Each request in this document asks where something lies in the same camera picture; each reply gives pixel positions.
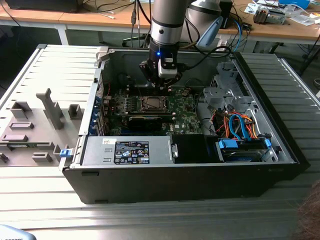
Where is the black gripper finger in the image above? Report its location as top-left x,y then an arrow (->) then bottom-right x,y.
138,59 -> 163,90
162,71 -> 182,90

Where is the thin metal locking lever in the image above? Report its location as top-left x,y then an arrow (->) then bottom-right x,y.
134,83 -> 145,100

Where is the cpu socket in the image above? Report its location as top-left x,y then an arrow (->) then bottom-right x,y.
139,94 -> 168,112

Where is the copper fin cpu cooler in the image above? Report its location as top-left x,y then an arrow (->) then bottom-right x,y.
253,6 -> 269,25

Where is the green motherboard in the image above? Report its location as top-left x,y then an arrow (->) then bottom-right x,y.
103,86 -> 204,137

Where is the green RAM stick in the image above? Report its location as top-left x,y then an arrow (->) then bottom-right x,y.
127,112 -> 174,119

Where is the silver metal drive cage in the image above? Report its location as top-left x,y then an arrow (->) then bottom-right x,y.
202,61 -> 254,111

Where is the black graphics card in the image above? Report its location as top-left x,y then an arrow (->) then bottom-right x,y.
127,115 -> 164,133

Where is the black box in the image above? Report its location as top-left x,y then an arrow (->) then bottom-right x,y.
219,1 -> 234,30

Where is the wooden desk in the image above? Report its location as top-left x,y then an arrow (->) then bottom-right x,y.
0,0 -> 320,46

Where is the silver power supply black label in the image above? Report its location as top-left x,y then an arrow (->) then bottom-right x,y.
80,135 -> 175,167

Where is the hard disk in blue carrier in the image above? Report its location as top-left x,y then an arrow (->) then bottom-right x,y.
215,137 -> 273,164

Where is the black pc case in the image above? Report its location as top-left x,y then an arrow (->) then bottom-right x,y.
58,44 -> 311,205

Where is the blue case latch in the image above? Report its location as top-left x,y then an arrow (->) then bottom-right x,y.
59,148 -> 73,159

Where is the grey optical drive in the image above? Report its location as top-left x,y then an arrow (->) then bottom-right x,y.
266,8 -> 287,25

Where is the black device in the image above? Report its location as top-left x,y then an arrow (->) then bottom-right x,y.
4,0 -> 81,14

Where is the grey parts rack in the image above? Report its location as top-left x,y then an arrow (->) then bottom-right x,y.
0,87 -> 85,168

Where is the clear plastic bag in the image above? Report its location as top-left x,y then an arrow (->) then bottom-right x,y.
291,13 -> 320,27

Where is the blue box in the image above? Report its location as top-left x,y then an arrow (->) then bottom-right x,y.
278,0 -> 311,10

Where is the brown haired person head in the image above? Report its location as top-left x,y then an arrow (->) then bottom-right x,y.
291,179 -> 320,240

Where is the grey rounded device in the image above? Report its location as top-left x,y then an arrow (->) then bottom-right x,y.
0,224 -> 34,240

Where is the white camera with black bracket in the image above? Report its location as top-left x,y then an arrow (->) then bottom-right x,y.
157,57 -> 179,79

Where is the thin black loop wire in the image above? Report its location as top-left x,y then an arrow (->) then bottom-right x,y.
185,78 -> 204,91

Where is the thick black camera cable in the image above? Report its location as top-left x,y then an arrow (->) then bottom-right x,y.
177,19 -> 232,71

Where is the black hanging cable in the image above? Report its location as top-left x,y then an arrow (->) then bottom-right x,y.
130,0 -> 141,48

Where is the red wire bundle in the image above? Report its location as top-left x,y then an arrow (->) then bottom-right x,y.
214,112 -> 232,137

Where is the blue wire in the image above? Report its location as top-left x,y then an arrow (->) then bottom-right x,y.
228,113 -> 249,141

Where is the blue network cable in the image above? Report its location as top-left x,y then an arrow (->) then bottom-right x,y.
233,19 -> 246,53

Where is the orange wire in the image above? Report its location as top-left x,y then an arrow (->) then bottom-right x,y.
241,114 -> 260,140

